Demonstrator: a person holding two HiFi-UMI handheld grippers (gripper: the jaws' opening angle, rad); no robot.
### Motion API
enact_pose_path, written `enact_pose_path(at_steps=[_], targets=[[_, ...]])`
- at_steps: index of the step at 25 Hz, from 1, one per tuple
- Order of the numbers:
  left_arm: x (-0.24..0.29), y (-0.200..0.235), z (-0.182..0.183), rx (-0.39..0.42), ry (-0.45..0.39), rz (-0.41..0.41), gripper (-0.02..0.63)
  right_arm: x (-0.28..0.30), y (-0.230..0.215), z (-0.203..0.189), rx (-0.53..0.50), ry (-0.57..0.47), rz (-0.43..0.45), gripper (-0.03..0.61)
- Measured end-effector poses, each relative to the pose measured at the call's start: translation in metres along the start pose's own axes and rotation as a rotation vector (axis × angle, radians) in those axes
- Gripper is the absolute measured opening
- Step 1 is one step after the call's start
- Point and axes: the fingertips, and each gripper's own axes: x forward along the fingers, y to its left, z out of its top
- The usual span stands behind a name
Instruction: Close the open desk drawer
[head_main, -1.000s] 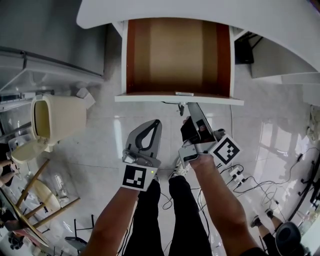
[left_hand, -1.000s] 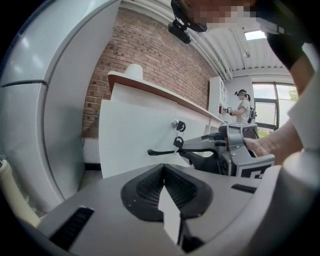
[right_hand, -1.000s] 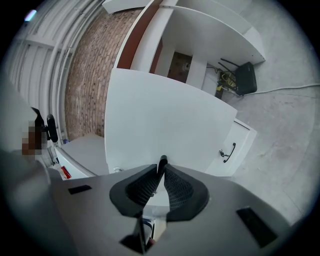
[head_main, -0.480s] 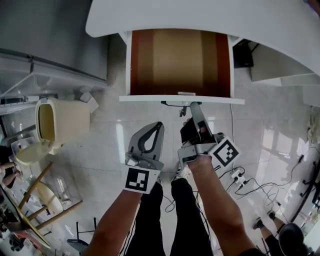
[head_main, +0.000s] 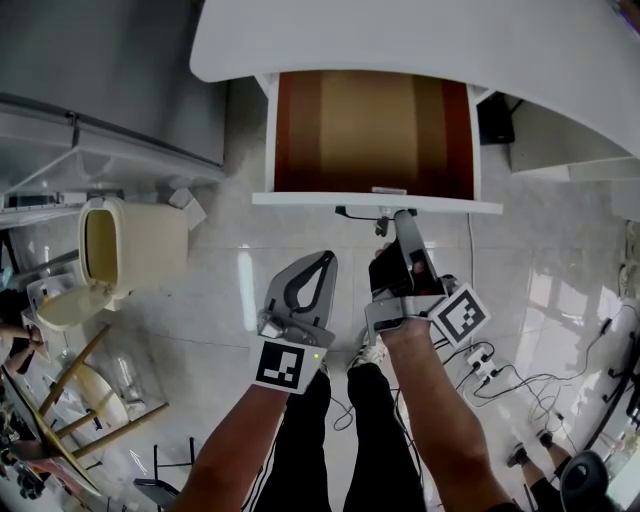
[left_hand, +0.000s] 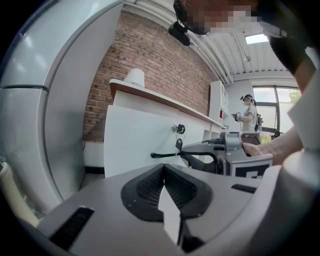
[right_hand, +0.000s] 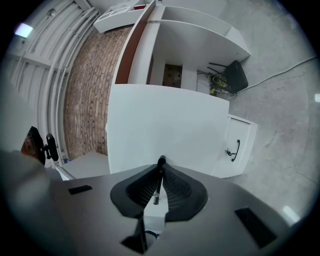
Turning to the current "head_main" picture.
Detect white desk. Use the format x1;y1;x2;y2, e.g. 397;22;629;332
188;0;640;224

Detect black cable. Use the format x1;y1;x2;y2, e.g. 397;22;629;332
462;304;626;409

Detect silver refrigerator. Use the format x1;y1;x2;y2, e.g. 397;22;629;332
0;0;229;179

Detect person's right white sneaker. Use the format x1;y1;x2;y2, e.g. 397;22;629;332
346;337;389;372

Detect wooden drawer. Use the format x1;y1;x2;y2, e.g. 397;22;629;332
251;69;504;221

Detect black office chair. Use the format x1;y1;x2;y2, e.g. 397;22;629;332
558;449;612;512

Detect person's black trousers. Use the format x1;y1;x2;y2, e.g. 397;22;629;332
249;362;426;512

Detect black box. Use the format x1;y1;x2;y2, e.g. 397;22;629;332
477;92;516;146

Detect white power strip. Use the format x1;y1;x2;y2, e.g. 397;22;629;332
462;341;500;381

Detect cream stool with wooden legs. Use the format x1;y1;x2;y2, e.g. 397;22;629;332
0;322;171;496

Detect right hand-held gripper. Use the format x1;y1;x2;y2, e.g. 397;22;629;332
363;208;491;350

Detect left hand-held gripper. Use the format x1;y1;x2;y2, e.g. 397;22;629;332
251;251;340;396

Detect white cable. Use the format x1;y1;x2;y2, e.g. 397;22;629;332
466;213;479;301

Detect cream trash bin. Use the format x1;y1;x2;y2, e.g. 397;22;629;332
37;196;191;332

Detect small cardboard box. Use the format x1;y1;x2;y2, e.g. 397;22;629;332
167;177;209;231

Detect person's right forearm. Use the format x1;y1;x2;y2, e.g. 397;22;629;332
379;319;516;512

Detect person's left forearm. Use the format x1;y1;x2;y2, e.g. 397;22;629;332
167;382;301;512

